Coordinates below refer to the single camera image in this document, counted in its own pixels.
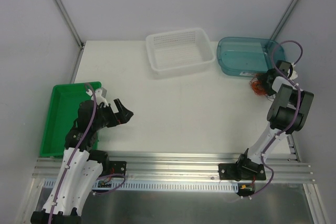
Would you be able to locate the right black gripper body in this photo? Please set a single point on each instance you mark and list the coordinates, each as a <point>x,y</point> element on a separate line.
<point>269,84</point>

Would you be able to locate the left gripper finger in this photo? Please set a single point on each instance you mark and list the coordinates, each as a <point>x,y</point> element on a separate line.
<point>124,117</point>
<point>119,106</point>

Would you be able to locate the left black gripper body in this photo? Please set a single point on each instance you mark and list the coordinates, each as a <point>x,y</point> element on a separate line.
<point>113,114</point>

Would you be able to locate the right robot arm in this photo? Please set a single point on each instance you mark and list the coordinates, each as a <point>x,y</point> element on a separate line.
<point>287,114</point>

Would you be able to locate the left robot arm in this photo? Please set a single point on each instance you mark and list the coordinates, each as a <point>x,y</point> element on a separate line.
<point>81,165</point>

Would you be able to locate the teal transparent container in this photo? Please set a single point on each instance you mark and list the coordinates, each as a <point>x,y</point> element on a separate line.
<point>246,57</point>

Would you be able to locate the green plastic tray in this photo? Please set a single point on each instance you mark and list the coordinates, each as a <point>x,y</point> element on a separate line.
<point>64,103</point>

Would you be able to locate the white perforated basket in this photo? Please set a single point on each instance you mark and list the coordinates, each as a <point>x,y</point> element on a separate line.
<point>179,52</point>

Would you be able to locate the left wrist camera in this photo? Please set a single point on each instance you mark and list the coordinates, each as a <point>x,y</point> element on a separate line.
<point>100,95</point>

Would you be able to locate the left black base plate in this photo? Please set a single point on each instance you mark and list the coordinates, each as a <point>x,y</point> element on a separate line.
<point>117,167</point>

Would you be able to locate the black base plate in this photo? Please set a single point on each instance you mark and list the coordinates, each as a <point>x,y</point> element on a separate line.
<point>231,171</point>
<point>117,167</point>

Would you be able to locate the right aluminium frame post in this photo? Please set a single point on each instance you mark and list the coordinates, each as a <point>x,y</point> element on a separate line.
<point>284,19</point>

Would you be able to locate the aluminium frame post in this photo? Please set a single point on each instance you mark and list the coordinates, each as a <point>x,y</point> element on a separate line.
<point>284,19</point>
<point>60,6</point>

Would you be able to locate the white slotted cable duct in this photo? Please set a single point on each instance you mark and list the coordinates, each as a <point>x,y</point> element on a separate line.
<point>216,187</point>

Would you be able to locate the aluminium mounting rail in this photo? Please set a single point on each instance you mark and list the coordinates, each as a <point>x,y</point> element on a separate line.
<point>187,167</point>

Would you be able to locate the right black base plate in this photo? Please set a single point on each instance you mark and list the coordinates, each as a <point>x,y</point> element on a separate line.
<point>231,171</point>

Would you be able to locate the left aluminium frame post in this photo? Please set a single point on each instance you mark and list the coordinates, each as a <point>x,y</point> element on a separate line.
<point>60,6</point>

